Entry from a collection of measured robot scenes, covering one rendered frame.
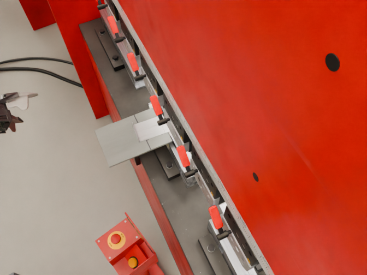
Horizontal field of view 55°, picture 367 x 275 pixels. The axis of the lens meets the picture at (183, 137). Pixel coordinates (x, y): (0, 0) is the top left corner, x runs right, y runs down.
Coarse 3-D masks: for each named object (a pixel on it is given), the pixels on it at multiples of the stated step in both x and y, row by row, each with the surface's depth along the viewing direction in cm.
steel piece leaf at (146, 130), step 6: (150, 120) 143; (156, 120) 142; (138, 126) 141; (144, 126) 141; (150, 126) 141; (156, 126) 141; (138, 132) 140; (144, 132) 140; (150, 132) 140; (156, 132) 140; (162, 132) 140; (138, 138) 136; (144, 138) 138; (150, 138) 138
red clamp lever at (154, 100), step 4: (152, 96) 110; (156, 96) 110; (152, 100) 110; (156, 100) 110; (152, 104) 110; (156, 104) 110; (156, 108) 110; (160, 108) 110; (156, 112) 111; (160, 112) 111; (160, 116) 111; (160, 120) 111; (164, 120) 111; (168, 120) 112; (160, 124) 111
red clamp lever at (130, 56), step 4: (128, 56) 119; (132, 56) 119; (132, 60) 119; (132, 64) 119; (136, 64) 119; (132, 68) 120; (136, 68) 120; (136, 72) 120; (136, 76) 120; (140, 76) 120; (144, 76) 121; (136, 80) 120
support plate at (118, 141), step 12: (120, 120) 143; (132, 120) 143; (144, 120) 143; (96, 132) 140; (108, 132) 140; (120, 132) 140; (132, 132) 140; (108, 144) 137; (120, 144) 137; (132, 144) 137; (144, 144) 137; (156, 144) 137; (108, 156) 135; (120, 156) 135; (132, 156) 135
